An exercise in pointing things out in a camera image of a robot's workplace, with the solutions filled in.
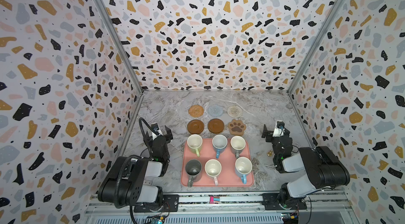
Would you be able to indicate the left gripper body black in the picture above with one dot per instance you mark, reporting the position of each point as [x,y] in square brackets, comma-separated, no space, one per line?
[161,137]

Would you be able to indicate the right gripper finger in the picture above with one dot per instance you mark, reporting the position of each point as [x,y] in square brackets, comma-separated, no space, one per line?
[267,134]
[286,132]

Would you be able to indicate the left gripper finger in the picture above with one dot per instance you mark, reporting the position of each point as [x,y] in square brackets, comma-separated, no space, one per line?
[155,128]
[168,135]

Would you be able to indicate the dark brown wooden coaster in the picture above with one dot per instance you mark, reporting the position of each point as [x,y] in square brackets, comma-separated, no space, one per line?
[195,127]

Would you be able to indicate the cork paw coaster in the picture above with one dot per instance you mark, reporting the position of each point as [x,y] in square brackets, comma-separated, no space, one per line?
[236,127]

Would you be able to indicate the brown rattan woven coaster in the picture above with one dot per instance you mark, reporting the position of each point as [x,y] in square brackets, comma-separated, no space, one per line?
[196,111]

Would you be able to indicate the multicolour woven coaster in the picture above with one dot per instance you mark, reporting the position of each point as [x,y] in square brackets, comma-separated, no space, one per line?
[235,111]

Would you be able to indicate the light brown wooden coaster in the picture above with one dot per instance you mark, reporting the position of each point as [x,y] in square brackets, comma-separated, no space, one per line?
[216,126]

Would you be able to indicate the light blue woven coaster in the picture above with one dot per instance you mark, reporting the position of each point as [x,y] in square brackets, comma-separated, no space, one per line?
[215,110]

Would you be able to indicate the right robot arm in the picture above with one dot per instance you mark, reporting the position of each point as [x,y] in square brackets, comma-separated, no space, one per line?
[323,169]

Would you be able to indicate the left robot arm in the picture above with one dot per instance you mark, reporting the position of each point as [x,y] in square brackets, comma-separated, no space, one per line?
[124,185]

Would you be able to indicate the green mug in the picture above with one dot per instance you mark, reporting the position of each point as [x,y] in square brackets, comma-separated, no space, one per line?
[194,143]

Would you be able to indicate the grey mug back right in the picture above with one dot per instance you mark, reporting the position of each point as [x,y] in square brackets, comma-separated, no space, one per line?
[238,144]

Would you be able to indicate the dark grey mug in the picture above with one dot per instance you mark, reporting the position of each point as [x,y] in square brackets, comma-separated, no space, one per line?
[193,170]

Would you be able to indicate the blue mug back middle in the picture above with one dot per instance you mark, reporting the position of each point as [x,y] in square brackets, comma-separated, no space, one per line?
[219,143]

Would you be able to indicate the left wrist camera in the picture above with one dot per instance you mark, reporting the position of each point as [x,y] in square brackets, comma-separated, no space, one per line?
[155,136]

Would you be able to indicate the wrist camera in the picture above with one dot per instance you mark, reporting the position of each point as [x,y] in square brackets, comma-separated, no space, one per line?
[155,136]
[279,129]

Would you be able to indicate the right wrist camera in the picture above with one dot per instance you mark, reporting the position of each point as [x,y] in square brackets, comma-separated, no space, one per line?
[279,129]

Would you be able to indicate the pink handled cream mug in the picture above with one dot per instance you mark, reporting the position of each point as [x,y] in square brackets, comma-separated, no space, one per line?
[213,169]

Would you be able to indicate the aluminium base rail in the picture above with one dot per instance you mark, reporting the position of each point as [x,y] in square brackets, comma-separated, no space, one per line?
[256,207]

